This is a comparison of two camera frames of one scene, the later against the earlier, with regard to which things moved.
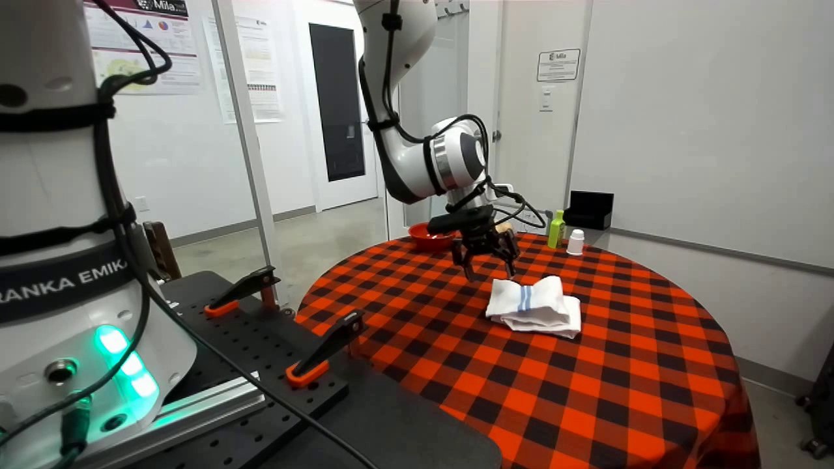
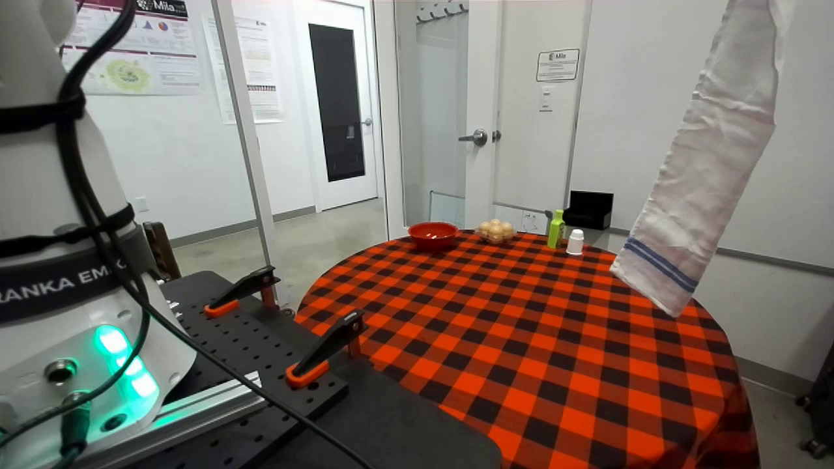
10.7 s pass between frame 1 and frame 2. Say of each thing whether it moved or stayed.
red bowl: stayed
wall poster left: stayed
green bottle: stayed
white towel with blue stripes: moved
